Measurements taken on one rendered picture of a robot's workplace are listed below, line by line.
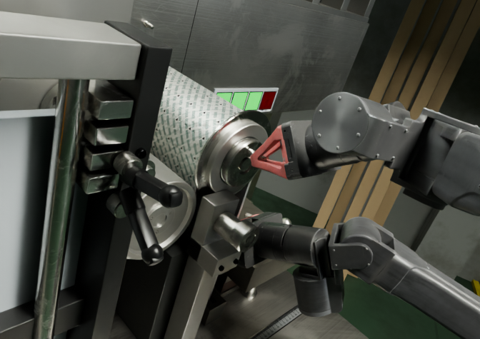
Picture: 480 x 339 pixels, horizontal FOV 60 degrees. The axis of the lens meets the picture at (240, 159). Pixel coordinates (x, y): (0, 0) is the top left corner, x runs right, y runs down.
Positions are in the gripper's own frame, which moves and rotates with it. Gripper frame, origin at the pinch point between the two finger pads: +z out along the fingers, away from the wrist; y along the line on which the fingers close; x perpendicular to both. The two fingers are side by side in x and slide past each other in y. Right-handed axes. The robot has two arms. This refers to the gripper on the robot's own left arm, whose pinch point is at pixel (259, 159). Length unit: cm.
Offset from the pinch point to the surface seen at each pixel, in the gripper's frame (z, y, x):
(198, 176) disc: 5.9, -6.2, -0.8
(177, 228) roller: 11.4, -6.7, -7.2
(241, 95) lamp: 31, 37, 19
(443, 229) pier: 50, 245, -57
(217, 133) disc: 1.9, -5.3, 4.2
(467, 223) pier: 37, 248, -54
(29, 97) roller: 0.0, -29.1, 7.6
